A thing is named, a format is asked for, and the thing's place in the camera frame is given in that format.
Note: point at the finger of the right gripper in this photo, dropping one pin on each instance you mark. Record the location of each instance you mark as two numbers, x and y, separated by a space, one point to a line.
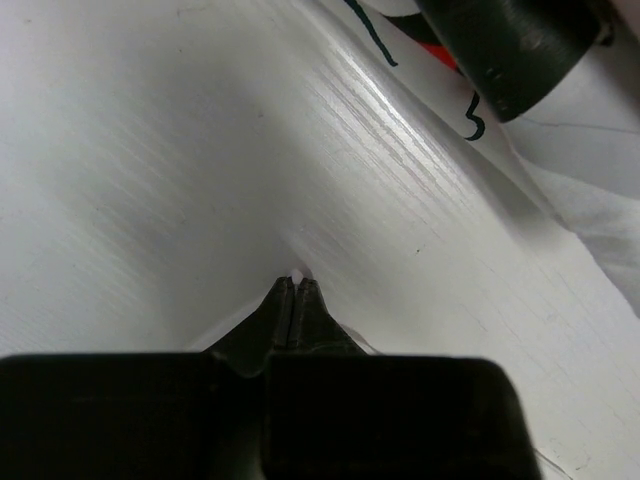
515 52

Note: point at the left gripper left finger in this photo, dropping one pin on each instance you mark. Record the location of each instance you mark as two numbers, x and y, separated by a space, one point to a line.
133 415

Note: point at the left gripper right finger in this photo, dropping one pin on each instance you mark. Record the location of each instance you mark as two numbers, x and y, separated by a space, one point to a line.
334 412

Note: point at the white printed t shirt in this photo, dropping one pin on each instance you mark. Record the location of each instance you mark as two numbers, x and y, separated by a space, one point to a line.
308 156

